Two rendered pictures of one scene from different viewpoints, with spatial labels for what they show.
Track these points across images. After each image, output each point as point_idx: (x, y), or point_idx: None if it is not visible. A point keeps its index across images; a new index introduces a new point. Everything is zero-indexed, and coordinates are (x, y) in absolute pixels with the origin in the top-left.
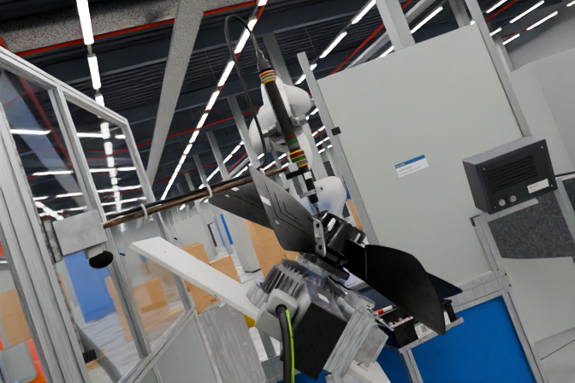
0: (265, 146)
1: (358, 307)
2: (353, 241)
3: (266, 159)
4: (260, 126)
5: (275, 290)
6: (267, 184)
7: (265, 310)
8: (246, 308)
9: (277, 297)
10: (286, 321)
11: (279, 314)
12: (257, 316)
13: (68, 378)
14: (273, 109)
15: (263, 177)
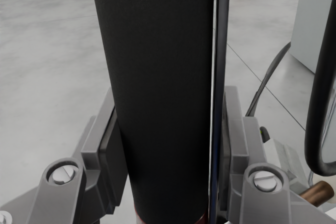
0: (305, 133)
1: None
2: None
3: (308, 166)
4: (319, 53)
5: (278, 157)
6: (264, 77)
7: (284, 145)
8: (335, 213)
9: (270, 139)
10: (261, 128)
11: (267, 132)
12: (297, 160)
13: None
14: None
15: (269, 72)
